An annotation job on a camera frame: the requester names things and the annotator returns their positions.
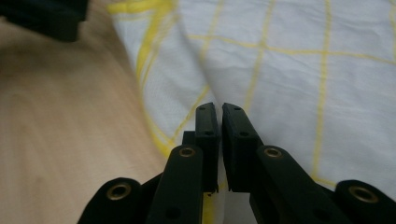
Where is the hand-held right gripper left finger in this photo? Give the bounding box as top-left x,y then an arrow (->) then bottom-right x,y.
146,102 -> 223,224

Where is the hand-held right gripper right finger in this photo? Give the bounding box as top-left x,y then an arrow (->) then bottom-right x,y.
221,102 -> 353,224

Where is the white cloth with yellow edge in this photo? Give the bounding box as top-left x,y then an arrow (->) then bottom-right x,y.
106,0 -> 396,224

